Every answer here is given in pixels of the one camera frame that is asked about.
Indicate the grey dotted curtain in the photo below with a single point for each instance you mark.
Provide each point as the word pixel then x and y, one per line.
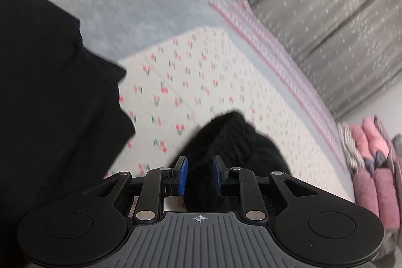
pixel 329 20

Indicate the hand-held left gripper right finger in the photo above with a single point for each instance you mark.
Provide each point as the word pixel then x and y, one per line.
pixel 217 176

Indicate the black pants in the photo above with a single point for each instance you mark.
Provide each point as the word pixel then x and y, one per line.
pixel 47 98

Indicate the grey cloth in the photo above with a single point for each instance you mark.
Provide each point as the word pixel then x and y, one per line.
pixel 397 148

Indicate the light blue fuzzy blanket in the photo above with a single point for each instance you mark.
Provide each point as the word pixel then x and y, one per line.
pixel 141 13

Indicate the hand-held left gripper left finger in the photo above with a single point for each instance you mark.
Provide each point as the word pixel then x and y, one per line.
pixel 182 176

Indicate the cherry print bed sheet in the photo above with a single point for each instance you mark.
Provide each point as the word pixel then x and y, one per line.
pixel 194 89

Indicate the light pink fleece garment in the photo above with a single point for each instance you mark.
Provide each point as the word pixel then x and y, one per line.
pixel 370 139

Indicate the pink striped mattress cover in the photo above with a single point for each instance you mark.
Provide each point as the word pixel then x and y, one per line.
pixel 267 51

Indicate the striped cloth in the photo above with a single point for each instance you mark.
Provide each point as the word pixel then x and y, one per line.
pixel 350 148

